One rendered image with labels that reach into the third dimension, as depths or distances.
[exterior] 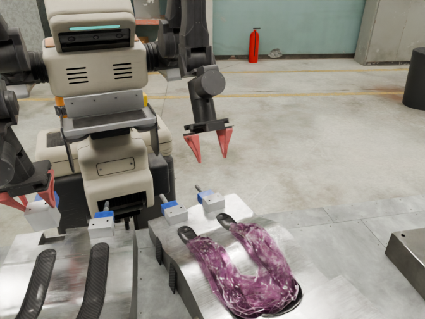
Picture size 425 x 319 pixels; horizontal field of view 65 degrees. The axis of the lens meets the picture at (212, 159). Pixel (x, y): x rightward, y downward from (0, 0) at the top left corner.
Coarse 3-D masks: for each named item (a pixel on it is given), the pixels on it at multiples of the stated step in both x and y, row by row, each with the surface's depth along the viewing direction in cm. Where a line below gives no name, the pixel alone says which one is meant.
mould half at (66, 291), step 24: (24, 240) 73; (72, 240) 73; (96, 240) 73; (120, 240) 73; (24, 264) 68; (72, 264) 68; (120, 264) 68; (0, 288) 63; (24, 288) 63; (48, 288) 63; (72, 288) 63; (120, 288) 63; (0, 312) 59; (48, 312) 58; (72, 312) 58; (120, 312) 56
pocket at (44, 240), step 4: (44, 232) 76; (44, 236) 76; (48, 236) 77; (52, 236) 77; (56, 236) 77; (60, 236) 77; (64, 236) 77; (40, 240) 74; (44, 240) 76; (48, 240) 77; (52, 240) 77; (56, 240) 77; (60, 240) 77; (40, 244) 74; (44, 244) 76
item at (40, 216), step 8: (40, 200) 72; (56, 200) 74; (32, 208) 69; (40, 208) 68; (48, 208) 68; (56, 208) 72; (32, 216) 68; (40, 216) 69; (48, 216) 69; (56, 216) 71; (32, 224) 69; (40, 224) 70; (48, 224) 70; (56, 224) 71
